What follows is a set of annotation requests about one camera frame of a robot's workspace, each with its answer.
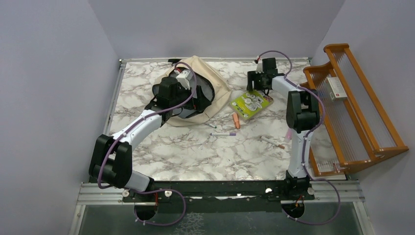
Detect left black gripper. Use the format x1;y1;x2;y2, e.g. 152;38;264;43
170;83;211;111

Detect cream canvas backpack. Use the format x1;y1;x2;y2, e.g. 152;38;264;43
151;56;231;127

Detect green illustrated book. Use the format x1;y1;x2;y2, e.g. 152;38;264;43
230;90;274;121

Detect orange highlighter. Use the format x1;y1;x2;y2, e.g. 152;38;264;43
232;113;241;129

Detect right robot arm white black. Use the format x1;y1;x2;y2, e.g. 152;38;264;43
247;58;320;199

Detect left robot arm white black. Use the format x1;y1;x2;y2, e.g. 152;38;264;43
89;76;211;201

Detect green capped marker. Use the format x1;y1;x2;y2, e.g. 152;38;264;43
204;123;217;129

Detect purple capped marker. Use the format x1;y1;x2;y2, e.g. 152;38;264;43
210;133;236;137

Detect brown tipped white marker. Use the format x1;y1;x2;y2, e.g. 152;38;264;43
260;136;285;149

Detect pink highlighter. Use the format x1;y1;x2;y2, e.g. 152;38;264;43
284;128;292;143

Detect small white box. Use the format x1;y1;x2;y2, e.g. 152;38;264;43
324;77;347;101

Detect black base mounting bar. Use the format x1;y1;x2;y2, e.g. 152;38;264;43
89;180;325;215

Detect wooden shelf rack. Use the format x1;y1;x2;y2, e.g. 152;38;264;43
303;44;408;177

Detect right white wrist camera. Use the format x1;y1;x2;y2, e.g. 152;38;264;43
255;58;263;73

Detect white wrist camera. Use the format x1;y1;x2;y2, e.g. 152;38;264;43
255;58;263;73
176;70;193;90

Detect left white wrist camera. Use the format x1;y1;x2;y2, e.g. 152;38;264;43
176;70;193;90

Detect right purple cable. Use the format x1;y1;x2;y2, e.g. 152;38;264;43
256;50;342;226

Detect purple cable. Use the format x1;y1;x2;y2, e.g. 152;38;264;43
256;50;342;226
97;61;198;227

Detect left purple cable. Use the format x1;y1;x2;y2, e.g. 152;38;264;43
97;61;198;227

